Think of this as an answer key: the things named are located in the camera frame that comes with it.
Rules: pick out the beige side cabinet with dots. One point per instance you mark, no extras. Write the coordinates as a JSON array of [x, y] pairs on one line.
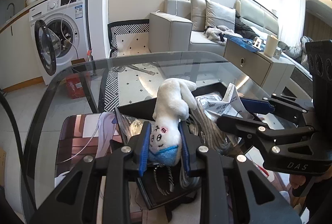
[[271, 74]]

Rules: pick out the green white medicine pouch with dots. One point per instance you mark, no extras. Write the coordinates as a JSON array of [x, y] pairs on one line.
[[214, 106]]

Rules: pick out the red box under table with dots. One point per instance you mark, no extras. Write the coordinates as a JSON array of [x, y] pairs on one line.
[[74, 86]]

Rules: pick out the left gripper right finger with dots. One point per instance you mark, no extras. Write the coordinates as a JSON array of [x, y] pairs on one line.
[[185, 153]]

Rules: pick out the beige cushion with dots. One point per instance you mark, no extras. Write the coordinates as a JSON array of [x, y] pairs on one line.
[[198, 15]]

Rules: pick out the beige sofa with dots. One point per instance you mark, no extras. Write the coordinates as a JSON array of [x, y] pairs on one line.
[[242, 29]]

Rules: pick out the black cardboard box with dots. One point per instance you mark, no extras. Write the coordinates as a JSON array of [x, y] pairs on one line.
[[175, 103]]

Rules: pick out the white paper cup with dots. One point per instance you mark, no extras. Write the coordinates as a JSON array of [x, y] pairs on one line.
[[271, 45]]

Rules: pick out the white washing machine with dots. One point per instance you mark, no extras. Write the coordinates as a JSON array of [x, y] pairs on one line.
[[59, 30]]

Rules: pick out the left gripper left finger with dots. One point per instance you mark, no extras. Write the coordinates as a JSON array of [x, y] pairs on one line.
[[143, 147]]

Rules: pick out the person's right hand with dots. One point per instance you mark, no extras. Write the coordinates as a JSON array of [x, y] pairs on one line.
[[297, 181]]

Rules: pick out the grey cushion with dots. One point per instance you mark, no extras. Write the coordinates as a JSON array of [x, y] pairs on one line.
[[217, 14]]

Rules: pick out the anime print table mat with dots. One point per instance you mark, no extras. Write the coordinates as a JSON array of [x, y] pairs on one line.
[[83, 135]]

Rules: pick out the patterned black white chair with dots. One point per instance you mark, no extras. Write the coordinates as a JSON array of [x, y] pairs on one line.
[[129, 37]]

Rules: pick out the white plush toy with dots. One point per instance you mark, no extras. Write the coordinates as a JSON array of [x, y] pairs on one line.
[[173, 103]]

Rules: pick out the white rope bundle bag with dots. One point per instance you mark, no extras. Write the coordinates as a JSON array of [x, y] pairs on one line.
[[202, 123]]

